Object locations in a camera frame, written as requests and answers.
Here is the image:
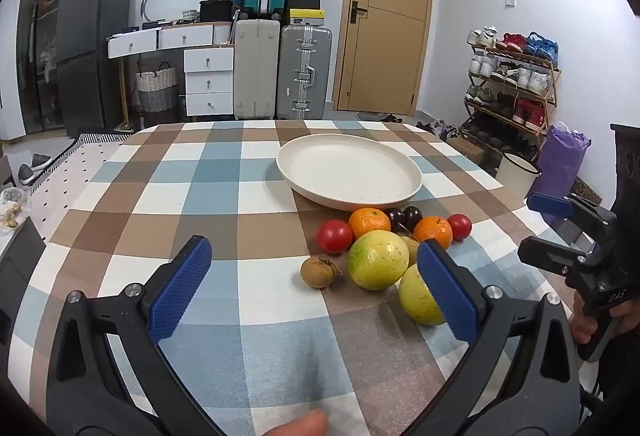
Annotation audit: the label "black storage box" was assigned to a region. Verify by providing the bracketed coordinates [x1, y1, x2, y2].
[199, 0, 234, 23]

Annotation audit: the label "purple bag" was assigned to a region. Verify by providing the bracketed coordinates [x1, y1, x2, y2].
[536, 122, 592, 212]

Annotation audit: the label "scattered shoes on floor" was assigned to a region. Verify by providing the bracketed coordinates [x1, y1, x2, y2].
[380, 113, 463, 139]

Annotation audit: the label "small tan fruit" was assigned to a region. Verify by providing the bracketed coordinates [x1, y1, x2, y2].
[400, 236, 421, 267]

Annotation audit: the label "wooden shoe rack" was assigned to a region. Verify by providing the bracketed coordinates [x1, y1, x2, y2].
[462, 41, 562, 157]

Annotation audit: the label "white bucket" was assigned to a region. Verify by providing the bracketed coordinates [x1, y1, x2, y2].
[495, 151, 542, 199]

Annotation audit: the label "silver suitcase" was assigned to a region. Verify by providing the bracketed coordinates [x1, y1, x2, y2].
[276, 25, 333, 120]

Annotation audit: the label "yellow and white shoe box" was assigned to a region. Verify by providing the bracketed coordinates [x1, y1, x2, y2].
[289, 9, 325, 27]

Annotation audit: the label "orange mandarin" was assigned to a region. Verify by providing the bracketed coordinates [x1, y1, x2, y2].
[413, 215, 453, 249]
[348, 207, 392, 239]

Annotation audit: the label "red tomato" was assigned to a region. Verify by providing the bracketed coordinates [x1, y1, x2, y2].
[316, 219, 354, 254]
[446, 213, 473, 241]

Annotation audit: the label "dark grey refrigerator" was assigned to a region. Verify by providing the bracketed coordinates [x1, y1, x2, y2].
[56, 0, 136, 137]

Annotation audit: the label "white desk with drawers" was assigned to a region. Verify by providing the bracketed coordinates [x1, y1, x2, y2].
[106, 22, 236, 60]

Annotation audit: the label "checkered tablecloth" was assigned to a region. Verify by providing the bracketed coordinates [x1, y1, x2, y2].
[10, 119, 576, 436]

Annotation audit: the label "brown longan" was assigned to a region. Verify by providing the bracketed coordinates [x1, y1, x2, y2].
[300, 256, 343, 289]

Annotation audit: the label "person's right hand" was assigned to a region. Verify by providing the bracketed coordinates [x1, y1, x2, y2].
[571, 291, 640, 345]

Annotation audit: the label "woven laundry basket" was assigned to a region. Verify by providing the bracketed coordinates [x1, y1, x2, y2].
[135, 62, 179, 113]

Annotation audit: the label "rows of shoes on rack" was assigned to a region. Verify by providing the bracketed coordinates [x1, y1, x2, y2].
[465, 25, 561, 152]

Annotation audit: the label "person's left hand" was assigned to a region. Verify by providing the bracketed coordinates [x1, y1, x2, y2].
[262, 410, 328, 436]

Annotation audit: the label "beige suitcase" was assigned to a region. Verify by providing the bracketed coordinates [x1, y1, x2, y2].
[234, 19, 281, 119]

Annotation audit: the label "low cardboard box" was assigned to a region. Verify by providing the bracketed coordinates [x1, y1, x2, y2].
[447, 136, 486, 164]

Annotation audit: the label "striped rug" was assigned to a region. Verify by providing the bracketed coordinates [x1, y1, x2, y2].
[75, 129, 136, 146]

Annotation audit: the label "yellow-green round fruit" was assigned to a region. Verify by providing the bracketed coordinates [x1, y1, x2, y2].
[398, 263, 446, 326]
[348, 229, 410, 291]

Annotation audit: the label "white drawer cabinet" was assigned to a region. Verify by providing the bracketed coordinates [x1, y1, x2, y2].
[183, 46, 235, 118]

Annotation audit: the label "wooden door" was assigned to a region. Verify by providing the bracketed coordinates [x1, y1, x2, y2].
[332, 0, 436, 114]

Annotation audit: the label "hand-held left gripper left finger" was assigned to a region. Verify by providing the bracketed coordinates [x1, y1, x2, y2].
[46, 235, 226, 436]

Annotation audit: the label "clear snack bag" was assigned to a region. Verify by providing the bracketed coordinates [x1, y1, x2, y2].
[0, 189, 31, 229]

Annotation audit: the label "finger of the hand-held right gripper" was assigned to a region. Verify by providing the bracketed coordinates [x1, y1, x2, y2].
[518, 236, 601, 278]
[526, 192, 618, 242]

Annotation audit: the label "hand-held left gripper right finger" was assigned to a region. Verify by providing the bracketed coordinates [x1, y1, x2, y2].
[416, 240, 583, 436]

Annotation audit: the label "glass door cabinet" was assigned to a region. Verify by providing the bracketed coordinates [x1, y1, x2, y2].
[15, 0, 81, 137]

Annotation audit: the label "white round plate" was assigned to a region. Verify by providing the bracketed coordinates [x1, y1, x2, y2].
[276, 133, 423, 213]

